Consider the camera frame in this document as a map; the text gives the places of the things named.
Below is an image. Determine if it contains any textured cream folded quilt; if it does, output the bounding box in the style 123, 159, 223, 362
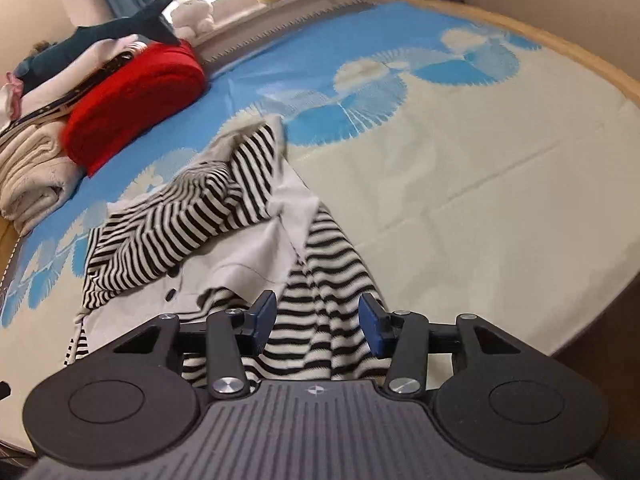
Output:
0, 155, 86, 233

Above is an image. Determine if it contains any white plush toy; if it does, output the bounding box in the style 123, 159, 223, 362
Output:
170, 0, 216, 41

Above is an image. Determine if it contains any dark teal shark plush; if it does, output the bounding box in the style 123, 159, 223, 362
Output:
10, 0, 181, 96

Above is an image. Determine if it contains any white folded blanket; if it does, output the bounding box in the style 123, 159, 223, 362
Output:
22, 35, 146, 121

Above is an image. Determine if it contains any red folded quilt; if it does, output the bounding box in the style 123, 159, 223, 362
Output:
61, 40, 208, 178

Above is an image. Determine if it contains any window sill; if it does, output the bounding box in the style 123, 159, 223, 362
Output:
200, 0, 391, 26

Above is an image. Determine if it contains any striped and white sweater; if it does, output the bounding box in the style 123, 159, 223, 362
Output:
62, 115, 401, 391

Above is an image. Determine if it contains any wooden bed frame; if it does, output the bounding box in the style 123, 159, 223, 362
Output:
360, 0, 640, 361

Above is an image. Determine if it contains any dark patterned folded blanket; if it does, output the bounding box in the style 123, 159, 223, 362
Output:
0, 42, 148, 136

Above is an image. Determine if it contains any smooth cream folded blanket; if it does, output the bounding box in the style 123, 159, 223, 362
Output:
0, 122, 66, 176

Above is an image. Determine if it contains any wooden headboard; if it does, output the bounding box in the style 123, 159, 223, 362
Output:
0, 220, 21, 281

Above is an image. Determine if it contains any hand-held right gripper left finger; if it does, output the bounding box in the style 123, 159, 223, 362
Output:
112, 290, 278, 401

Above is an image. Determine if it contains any blue cream printed bed sheet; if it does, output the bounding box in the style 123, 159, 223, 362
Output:
0, 0, 640, 446

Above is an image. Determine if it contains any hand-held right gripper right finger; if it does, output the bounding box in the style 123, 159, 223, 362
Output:
359, 292, 526, 401

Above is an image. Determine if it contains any pink cloth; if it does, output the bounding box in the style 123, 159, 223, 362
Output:
0, 72, 26, 116

